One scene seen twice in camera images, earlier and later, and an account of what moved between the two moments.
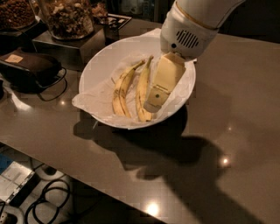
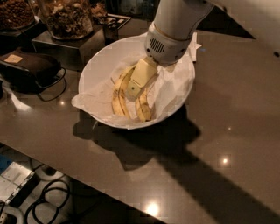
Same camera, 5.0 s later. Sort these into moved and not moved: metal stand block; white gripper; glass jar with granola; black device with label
Moved: white gripper
Not moved: glass jar with granola; black device with label; metal stand block
